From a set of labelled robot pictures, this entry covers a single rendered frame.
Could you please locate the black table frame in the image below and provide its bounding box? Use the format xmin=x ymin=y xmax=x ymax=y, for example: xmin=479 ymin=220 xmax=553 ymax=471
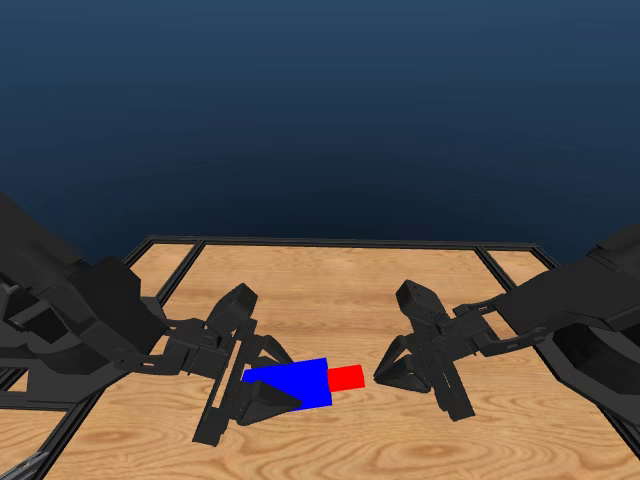
xmin=0 ymin=234 xmax=640 ymax=480

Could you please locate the blue hollow socket block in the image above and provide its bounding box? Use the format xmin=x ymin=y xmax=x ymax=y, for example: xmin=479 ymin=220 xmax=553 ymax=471
xmin=241 ymin=356 xmax=334 ymax=413

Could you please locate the thin red peg bar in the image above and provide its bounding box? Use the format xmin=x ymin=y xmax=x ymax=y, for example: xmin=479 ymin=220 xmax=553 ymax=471
xmin=327 ymin=363 xmax=367 ymax=393

